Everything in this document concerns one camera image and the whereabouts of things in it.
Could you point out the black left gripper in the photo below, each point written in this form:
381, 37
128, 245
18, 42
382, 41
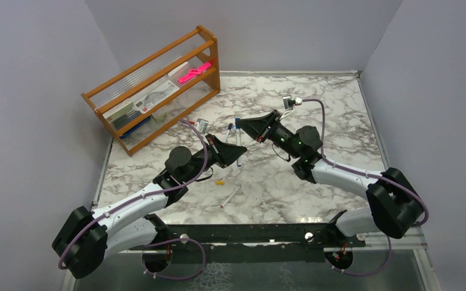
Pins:
223, 153

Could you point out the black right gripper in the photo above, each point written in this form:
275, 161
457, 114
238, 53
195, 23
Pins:
258, 127

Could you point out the white blue marker pen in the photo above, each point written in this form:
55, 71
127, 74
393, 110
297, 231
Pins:
238, 142

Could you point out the white red-tipped marker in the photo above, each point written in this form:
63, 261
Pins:
230, 196

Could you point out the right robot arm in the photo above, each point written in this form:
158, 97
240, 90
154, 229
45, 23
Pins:
393, 205

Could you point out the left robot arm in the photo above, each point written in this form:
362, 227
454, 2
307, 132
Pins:
88, 237

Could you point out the pink plastic tool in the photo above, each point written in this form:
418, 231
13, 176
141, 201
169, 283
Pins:
194, 72

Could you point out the white eraser block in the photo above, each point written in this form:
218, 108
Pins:
182, 69

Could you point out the white calculator box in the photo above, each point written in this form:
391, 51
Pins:
152, 95

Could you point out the wooden shelf rack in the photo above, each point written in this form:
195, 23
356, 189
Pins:
196, 47

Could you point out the green white book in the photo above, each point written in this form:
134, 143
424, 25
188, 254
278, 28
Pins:
118, 116

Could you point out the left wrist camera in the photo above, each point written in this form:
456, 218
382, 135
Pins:
201, 125

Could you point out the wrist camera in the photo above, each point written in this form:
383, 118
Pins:
201, 125
290, 103

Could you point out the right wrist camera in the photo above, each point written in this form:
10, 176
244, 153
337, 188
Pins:
290, 103

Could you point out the black mounting rail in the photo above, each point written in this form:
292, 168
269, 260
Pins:
243, 243

